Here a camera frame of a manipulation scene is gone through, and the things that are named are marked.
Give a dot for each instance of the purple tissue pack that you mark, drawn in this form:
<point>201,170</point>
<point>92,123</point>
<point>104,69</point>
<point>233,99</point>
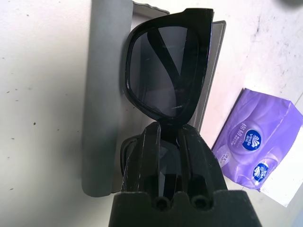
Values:
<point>255,132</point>

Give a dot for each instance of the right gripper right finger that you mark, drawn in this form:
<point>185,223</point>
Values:
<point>201,165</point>

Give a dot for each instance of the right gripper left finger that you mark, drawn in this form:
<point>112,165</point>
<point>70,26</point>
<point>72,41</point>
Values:
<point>142,165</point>

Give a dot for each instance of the grey glasses case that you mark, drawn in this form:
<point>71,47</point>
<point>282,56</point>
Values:
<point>104,94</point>

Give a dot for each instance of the black sunglasses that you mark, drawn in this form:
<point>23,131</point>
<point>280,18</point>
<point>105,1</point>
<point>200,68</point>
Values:
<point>165,78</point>

